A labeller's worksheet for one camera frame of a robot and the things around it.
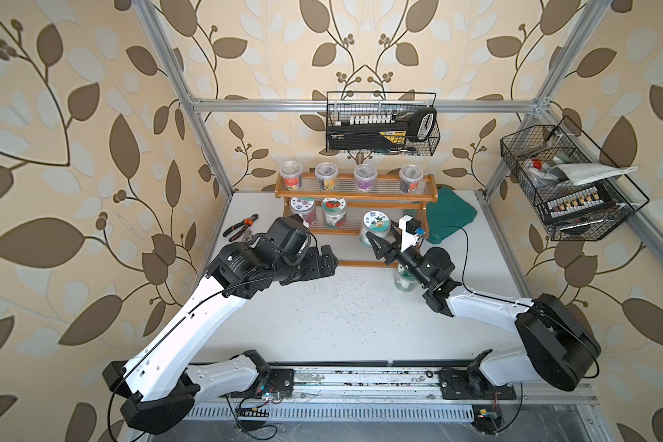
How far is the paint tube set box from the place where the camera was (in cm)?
66

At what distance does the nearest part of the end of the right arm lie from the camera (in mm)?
629

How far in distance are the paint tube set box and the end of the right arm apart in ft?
1.10
